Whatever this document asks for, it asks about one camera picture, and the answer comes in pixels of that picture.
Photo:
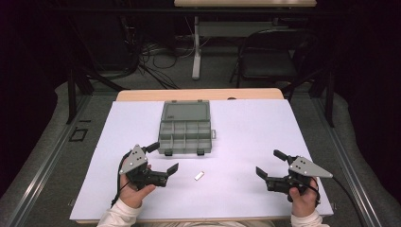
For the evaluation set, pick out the white table sheet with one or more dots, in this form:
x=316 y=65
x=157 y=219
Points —
x=236 y=142

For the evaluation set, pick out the person's left hand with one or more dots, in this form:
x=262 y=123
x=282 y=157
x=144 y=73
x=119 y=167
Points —
x=132 y=195

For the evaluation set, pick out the black folding chair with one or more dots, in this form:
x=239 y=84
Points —
x=268 y=60

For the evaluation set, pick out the metal floor rail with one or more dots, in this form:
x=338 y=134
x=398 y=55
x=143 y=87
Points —
x=343 y=157
x=44 y=167

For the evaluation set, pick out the black metal stand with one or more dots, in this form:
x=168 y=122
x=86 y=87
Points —
x=318 y=85
x=78 y=78

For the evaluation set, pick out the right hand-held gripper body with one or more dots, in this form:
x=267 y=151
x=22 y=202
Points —
x=304 y=167

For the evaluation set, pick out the wooden table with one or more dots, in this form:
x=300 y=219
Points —
x=195 y=94

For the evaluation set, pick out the small white flat piece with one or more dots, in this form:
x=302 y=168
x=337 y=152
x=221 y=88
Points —
x=199 y=175

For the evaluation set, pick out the white-legged desk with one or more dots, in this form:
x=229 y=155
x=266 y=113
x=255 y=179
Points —
x=239 y=19

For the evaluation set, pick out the person's right hand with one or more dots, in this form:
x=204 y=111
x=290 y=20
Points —
x=304 y=203

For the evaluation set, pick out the grey plastic organizer box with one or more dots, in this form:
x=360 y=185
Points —
x=185 y=127

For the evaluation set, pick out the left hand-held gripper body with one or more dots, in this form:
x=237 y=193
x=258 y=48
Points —
x=134 y=159

